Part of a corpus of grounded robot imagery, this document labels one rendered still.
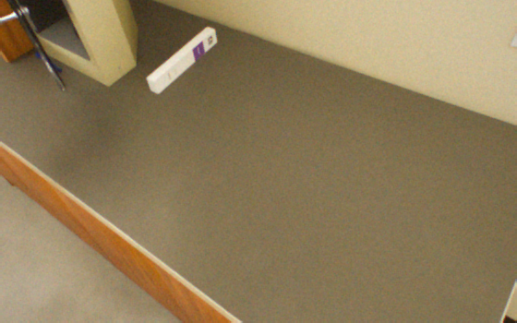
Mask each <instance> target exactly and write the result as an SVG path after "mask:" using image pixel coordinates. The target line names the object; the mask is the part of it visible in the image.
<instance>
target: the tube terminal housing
mask: <svg viewBox="0 0 517 323"><path fill-rule="evenodd" d="M67 2H68V3H69V4H70V7H71V9H72V11H73V13H74V15H73V14H71V13H69V12H68V13H69V15H70V17H71V19H72V21H73V23H74V26H75V28H76V30H77V32H78V36H79V38H80V39H81V41H82V43H83V45H85V47H86V49H87V52H88V54H89V56H90V62H89V61H87V60H85V59H83V57H81V56H78V55H76V54H73V53H71V52H69V51H68V50H66V49H64V48H62V47H59V46H57V45H55V44H52V43H50V42H48V41H46V40H44V39H42V37H41V36H39V34H40V33H39V34H38V33H37V32H36V31H35V30H34V29H32V30H33V31H35V33H36V35H37V37H38V38H39V42H40V43H41V45H42V48H43V49H44V51H45V52H46V54H48V55H50V56H52V57H53V58H55V59H57V60H59V61H61V62H63V63H65V64H66V65H67V66H70V67H71V68H73V69H75V70H77V71H79V72H81V73H83V74H85V75H87V76H89V77H91V78H93V79H95V80H97V81H99V82H101V83H102V84H104V85H106V86H108V87H109V86H110V85H111V84H114V83H115V82H116V81H117V80H118V79H119V78H121V77H122V76H123V75H125V74H126V73H127V72H129V71H130V70H131V69H132V68H134V67H135V66H136V65H137V54H138V24H137V22H136V19H135V17H134V14H132V11H131V8H130V4H129V2H128V0H67Z"/></svg>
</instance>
